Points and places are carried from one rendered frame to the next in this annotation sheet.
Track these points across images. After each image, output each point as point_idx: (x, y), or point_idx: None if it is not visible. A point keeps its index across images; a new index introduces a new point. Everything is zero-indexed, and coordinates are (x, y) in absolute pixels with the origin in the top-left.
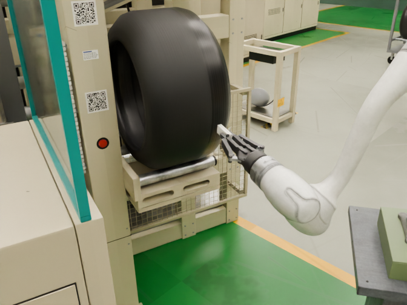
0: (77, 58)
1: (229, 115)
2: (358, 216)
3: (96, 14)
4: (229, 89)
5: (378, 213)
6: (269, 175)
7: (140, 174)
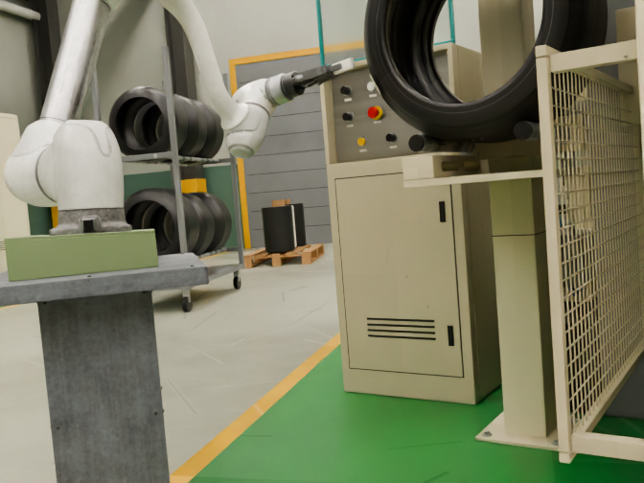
0: None
1: (371, 57)
2: (189, 264)
3: None
4: (367, 19)
5: (151, 270)
6: None
7: None
